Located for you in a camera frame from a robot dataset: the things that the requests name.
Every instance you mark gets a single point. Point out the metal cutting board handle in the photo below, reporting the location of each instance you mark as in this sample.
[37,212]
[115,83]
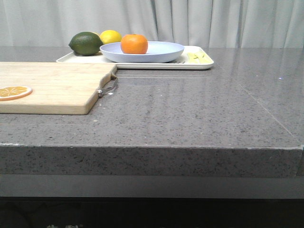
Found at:
[109,87]

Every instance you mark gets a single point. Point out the green lime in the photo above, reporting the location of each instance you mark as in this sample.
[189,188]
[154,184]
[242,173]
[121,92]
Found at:
[85,43]

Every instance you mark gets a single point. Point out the grey white curtain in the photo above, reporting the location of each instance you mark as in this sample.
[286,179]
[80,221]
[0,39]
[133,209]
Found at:
[204,23]

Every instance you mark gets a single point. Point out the yellow plastic knife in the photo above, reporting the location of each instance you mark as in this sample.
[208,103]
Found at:
[199,54]

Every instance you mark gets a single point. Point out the light blue plate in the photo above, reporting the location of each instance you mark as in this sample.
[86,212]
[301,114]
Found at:
[157,52]

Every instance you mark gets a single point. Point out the orange fruit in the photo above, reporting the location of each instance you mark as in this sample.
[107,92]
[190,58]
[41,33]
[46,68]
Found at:
[134,44]

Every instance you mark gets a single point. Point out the yellow lemon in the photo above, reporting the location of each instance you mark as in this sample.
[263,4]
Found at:
[110,36]

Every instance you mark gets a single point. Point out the cream white tray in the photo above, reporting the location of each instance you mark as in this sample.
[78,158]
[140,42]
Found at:
[180,63]

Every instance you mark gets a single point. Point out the wooden cutting board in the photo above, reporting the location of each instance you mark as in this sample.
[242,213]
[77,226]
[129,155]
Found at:
[57,88]

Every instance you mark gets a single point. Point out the yellow plastic utensil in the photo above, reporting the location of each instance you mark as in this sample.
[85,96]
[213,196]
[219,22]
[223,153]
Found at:
[193,58]

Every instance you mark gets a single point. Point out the orange slice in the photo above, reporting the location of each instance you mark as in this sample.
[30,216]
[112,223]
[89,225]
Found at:
[14,92]

